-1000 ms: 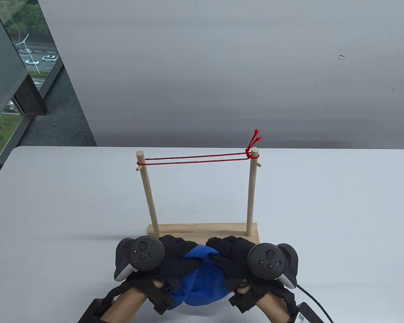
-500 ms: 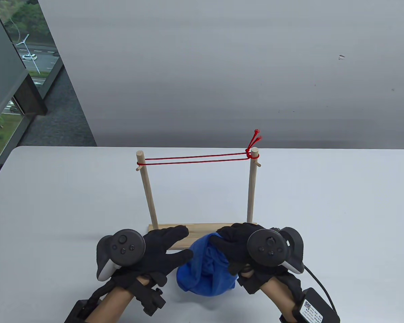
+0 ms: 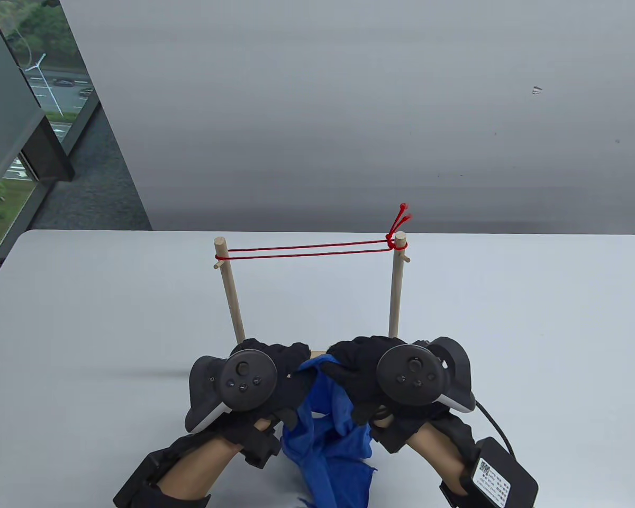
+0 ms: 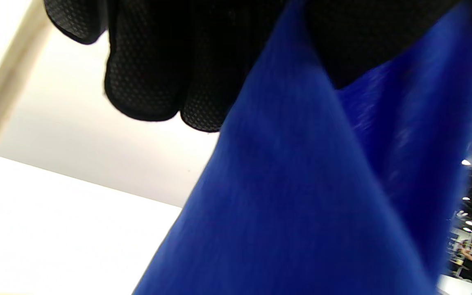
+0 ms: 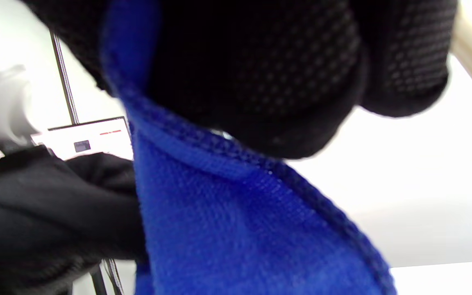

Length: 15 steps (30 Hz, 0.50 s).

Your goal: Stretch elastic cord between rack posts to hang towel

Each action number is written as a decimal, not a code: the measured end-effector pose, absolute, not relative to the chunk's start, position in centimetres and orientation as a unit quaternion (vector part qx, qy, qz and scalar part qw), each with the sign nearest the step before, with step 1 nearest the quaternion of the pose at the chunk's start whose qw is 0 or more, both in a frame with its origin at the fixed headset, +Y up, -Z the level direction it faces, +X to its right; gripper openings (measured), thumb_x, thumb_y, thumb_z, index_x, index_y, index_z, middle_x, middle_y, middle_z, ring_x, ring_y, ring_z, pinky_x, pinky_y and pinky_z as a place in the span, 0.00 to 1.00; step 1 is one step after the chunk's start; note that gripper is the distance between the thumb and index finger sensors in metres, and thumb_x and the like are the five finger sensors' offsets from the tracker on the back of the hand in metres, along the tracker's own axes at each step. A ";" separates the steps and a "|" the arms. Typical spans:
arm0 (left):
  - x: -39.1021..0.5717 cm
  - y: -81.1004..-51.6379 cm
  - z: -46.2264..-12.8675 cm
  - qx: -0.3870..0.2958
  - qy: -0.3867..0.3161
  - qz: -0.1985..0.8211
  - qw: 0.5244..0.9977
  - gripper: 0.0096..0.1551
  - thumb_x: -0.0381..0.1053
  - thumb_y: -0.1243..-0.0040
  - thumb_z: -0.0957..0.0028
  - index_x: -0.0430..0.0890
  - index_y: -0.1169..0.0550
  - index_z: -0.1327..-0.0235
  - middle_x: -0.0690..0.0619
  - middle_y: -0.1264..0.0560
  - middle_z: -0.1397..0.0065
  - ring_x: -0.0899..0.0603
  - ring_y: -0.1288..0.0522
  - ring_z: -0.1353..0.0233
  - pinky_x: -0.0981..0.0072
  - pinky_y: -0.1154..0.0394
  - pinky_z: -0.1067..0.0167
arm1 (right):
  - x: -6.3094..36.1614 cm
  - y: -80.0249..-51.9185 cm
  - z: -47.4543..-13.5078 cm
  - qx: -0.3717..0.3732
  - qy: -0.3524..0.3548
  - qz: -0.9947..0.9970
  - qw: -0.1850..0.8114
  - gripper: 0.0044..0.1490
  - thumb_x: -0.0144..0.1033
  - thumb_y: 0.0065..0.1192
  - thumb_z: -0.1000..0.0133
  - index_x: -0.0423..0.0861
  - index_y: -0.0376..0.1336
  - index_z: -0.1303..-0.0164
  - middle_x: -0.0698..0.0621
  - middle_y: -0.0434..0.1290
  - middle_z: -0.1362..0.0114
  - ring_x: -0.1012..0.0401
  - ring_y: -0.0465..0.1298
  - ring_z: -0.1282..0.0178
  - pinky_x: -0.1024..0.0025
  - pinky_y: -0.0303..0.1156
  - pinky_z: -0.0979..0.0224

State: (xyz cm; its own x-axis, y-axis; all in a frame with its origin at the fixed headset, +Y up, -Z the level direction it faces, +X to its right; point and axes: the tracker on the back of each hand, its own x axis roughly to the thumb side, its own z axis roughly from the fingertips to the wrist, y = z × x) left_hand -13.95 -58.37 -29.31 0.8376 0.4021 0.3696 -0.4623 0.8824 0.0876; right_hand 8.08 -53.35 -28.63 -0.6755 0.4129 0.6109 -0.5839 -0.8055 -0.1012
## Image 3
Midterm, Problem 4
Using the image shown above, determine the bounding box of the person's right hand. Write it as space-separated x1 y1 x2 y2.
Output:
323 336 458 455

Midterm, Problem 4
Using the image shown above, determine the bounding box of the person's left hand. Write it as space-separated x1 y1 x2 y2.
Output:
217 339 319 469

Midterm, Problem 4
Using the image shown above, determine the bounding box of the blue cloth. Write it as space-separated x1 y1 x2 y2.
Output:
281 355 378 508

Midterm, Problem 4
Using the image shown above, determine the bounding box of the person's right forearm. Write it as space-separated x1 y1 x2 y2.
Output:
404 422 470 481

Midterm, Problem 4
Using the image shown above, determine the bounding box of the person's left forearm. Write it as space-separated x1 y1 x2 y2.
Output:
158 435 245 501

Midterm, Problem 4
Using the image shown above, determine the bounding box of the black controller on right glove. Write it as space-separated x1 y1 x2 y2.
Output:
376 337 477 414

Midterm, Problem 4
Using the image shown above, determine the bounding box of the black controller on glove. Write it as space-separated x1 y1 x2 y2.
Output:
184 349 279 434
376 337 477 414

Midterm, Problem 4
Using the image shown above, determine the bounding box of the black controller on left glove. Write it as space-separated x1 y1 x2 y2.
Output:
184 349 279 434

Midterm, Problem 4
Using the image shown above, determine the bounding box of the wooden two-post rack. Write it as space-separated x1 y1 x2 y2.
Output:
214 231 411 360

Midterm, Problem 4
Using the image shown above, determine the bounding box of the red string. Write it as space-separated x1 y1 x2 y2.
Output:
215 203 413 261

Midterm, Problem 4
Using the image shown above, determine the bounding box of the black cable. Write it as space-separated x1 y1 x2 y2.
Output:
475 401 515 457

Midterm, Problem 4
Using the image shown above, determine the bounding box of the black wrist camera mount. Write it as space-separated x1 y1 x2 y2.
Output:
113 433 213 508

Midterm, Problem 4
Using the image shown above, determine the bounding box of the black labelled wrist camera box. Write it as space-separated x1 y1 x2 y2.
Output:
461 437 539 508

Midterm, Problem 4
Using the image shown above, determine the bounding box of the grey window frame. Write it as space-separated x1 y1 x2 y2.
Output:
0 0 102 249

